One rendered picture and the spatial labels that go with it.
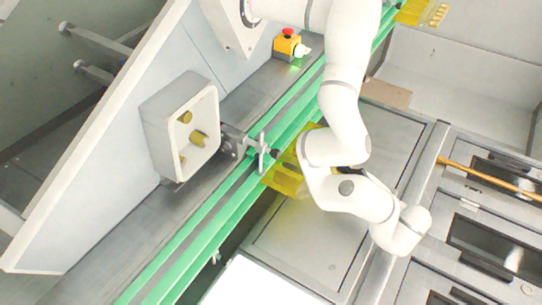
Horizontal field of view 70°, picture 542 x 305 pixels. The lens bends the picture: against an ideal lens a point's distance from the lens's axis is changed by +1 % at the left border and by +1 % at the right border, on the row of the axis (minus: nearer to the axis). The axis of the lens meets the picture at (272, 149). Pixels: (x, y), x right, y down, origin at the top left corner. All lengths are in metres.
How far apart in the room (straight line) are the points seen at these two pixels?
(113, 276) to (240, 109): 0.56
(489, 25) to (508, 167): 5.57
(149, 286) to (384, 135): 1.07
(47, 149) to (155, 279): 0.81
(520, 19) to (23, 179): 6.69
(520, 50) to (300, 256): 6.46
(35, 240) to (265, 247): 0.60
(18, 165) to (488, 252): 1.59
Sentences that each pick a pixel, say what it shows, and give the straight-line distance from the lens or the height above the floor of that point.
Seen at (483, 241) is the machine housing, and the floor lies 1.62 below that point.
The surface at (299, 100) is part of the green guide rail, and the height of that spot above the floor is 0.94.
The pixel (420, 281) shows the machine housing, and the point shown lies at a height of 1.48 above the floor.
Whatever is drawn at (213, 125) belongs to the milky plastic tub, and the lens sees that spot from 1.05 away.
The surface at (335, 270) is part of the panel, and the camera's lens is 1.17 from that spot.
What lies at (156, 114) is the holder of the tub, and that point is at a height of 0.80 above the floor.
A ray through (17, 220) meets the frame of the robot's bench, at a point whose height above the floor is 0.66.
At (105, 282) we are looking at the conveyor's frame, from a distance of 0.98.
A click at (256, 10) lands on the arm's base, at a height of 0.86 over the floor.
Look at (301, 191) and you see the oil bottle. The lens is 1.13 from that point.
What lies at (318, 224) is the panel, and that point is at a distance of 1.24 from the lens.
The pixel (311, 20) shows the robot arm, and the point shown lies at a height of 1.00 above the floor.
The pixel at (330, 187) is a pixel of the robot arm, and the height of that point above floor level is 1.19.
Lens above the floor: 1.33
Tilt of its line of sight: 19 degrees down
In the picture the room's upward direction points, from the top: 115 degrees clockwise
